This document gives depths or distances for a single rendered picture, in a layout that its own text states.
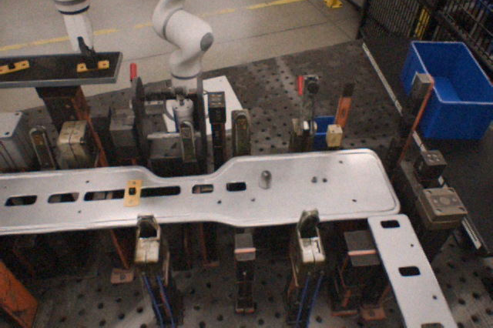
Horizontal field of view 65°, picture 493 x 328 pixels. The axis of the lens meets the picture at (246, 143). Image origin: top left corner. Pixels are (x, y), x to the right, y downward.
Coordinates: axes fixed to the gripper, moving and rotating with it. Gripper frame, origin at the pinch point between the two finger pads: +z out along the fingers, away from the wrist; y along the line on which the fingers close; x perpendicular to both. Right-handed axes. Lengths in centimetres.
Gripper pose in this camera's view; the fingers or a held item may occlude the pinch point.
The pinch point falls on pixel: (90, 59)
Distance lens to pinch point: 119.0
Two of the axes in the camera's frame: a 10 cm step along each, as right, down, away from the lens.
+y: 2.5, 6.9, -6.9
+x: 9.7, -1.7, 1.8
